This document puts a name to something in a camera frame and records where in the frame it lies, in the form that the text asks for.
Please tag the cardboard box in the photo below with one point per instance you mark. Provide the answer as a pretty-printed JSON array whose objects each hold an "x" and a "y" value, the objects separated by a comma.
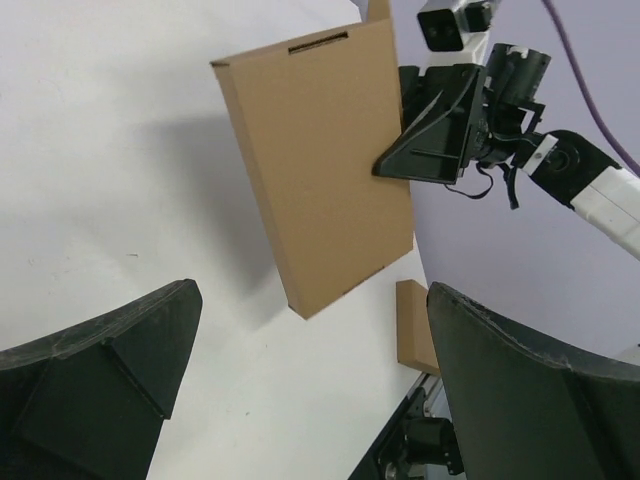
[
  {"x": 414, "y": 344},
  {"x": 311, "y": 115}
]

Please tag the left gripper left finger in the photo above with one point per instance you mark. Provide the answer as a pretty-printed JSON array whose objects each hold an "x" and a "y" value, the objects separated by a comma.
[{"x": 89, "y": 401}]

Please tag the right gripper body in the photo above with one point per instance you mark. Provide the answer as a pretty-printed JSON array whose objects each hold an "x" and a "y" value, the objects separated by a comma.
[{"x": 511, "y": 78}]

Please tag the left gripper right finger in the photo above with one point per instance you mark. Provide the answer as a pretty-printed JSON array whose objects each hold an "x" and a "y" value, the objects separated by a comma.
[{"x": 526, "y": 405}]

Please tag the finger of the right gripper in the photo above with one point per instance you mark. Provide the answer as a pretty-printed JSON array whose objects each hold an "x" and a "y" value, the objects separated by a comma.
[
  {"x": 449, "y": 135},
  {"x": 415, "y": 105}
]

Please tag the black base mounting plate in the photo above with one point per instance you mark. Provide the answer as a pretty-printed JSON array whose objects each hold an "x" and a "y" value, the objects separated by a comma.
[{"x": 381, "y": 462}]

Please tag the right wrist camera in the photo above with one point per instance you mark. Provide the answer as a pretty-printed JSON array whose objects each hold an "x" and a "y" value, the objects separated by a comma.
[{"x": 456, "y": 31}]

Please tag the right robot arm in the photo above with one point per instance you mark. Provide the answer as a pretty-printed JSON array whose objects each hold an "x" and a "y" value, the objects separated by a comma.
[{"x": 580, "y": 176}]

